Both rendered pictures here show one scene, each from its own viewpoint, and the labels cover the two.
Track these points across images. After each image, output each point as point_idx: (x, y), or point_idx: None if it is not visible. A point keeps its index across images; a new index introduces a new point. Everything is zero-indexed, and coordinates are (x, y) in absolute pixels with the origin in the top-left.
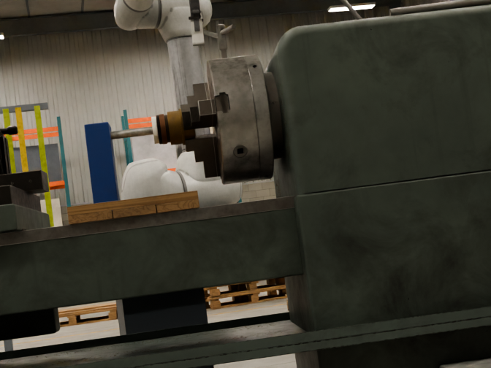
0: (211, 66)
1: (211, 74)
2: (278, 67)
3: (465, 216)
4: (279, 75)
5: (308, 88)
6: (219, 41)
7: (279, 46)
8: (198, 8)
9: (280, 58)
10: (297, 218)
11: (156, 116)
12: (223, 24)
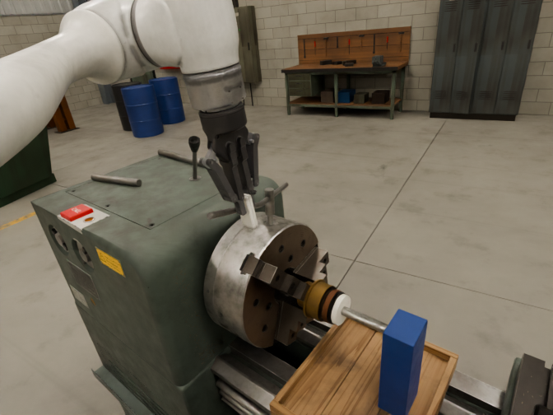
0: (304, 224)
1: (310, 228)
2: (280, 209)
3: None
4: (279, 215)
5: None
6: (274, 206)
7: (281, 192)
8: (251, 177)
9: (282, 201)
10: None
11: (341, 291)
12: (267, 188)
